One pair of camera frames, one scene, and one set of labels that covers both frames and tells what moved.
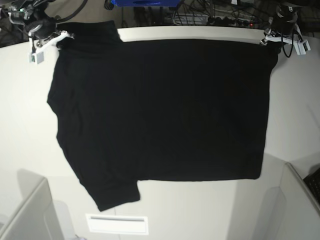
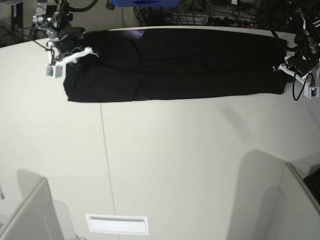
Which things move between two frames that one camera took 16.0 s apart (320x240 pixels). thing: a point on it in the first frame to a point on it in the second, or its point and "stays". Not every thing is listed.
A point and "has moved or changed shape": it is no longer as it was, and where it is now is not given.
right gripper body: x=284 y=20 to x=302 y=61
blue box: x=145 y=3 stays
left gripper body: x=39 y=24 to x=69 y=38
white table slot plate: x=118 y=224 stays
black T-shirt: x=173 y=110 has moved or changed shape
